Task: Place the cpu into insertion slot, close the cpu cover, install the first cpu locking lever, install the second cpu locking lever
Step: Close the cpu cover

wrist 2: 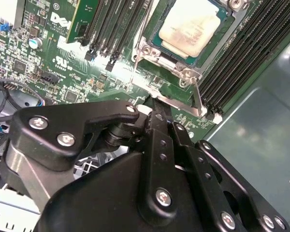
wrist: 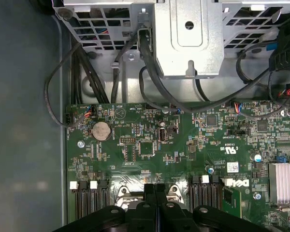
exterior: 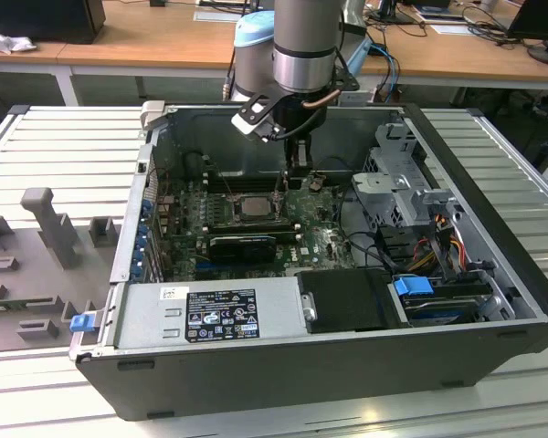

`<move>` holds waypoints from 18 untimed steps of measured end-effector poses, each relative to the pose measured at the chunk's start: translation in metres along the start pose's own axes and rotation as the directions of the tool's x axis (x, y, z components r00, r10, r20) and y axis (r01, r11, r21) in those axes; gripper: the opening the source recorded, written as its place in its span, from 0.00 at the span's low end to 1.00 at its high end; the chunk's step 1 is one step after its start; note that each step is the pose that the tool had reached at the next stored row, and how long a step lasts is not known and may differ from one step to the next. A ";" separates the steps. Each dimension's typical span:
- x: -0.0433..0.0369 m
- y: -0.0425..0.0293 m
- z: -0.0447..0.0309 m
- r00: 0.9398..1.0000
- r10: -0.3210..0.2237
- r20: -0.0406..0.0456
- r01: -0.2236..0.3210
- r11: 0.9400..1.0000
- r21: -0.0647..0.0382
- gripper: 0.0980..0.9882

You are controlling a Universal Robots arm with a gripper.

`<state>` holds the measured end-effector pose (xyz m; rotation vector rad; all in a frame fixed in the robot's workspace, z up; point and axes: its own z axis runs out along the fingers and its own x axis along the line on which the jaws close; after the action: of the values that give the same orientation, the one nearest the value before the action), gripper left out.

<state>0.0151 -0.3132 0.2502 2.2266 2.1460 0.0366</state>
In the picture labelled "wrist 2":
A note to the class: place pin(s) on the metal socket cover frame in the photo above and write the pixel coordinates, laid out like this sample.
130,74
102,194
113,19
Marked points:
181,105

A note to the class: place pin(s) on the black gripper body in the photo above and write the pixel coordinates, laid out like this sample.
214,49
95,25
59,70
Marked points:
99,198

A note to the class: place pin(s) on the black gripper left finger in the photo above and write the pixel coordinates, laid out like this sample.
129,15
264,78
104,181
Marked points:
53,120

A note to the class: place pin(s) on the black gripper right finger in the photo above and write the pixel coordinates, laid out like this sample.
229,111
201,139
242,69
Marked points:
195,169

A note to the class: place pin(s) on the silver CPU chip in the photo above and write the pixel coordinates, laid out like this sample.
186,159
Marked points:
188,31

